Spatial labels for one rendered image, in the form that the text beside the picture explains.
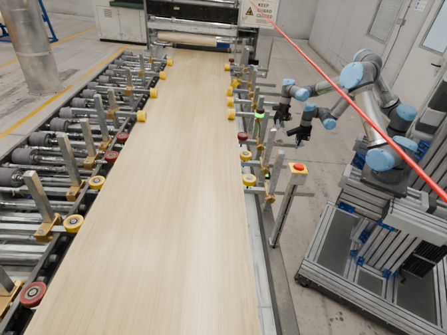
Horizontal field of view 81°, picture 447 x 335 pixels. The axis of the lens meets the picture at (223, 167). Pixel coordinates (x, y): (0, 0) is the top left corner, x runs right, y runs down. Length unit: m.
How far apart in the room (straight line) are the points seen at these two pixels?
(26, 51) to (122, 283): 4.32
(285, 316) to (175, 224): 0.62
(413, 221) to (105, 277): 1.42
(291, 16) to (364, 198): 9.22
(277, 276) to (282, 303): 0.13
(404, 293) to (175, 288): 1.68
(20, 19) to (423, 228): 4.96
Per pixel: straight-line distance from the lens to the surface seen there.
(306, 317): 2.16
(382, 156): 1.41
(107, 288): 1.12
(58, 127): 2.28
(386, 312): 2.15
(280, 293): 1.35
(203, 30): 3.98
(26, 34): 4.97
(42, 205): 1.38
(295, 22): 10.55
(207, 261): 1.14
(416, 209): 1.70
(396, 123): 2.02
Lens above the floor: 1.85
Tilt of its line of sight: 37 degrees down
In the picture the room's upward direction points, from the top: 7 degrees clockwise
